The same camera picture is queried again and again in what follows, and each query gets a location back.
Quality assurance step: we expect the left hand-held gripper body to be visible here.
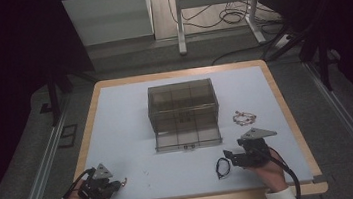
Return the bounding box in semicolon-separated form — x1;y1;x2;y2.
74;161;116;199

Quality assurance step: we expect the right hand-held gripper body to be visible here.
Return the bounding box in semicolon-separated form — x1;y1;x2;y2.
232;124;282;170

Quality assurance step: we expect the black cord bracelet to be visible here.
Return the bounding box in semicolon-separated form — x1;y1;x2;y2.
213;156;233;181

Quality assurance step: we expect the beaded bracelet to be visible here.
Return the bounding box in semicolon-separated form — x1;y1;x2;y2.
231;108;258;128

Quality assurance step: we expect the smoky clear drawer box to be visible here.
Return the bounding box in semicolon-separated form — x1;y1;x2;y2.
144;77;224;156

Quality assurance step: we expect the person's right hand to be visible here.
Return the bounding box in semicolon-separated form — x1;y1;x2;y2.
245;149;290;196

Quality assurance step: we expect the white table mat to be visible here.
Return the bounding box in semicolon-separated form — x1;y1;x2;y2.
67;60;315;199

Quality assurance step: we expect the black metal stand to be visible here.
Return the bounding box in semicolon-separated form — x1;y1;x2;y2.
43;64;103;128
261;17;343;99

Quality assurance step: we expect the white power strip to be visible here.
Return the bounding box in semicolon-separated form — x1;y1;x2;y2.
272;33;294;51

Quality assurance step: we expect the white panel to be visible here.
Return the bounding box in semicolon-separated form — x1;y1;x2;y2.
62;0;155;49

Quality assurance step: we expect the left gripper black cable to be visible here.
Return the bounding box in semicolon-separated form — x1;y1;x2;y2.
48;167;99;199

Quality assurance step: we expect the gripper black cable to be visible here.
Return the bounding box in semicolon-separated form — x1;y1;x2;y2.
48;167;99;199
264;144;303;199

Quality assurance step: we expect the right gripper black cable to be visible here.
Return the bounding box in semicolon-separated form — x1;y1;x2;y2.
264;144;303;199

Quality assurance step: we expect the aluminium floor rail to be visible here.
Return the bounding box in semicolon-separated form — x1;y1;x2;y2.
303;55;353;199
0;95;82;199

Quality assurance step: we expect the black floor bracket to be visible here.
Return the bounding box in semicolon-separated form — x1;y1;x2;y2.
55;123;81;149

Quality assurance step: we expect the black floor cable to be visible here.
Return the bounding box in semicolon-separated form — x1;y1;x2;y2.
209;38;286;66

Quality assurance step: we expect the bundle of floor cables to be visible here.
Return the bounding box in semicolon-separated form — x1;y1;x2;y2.
167;0;285;36

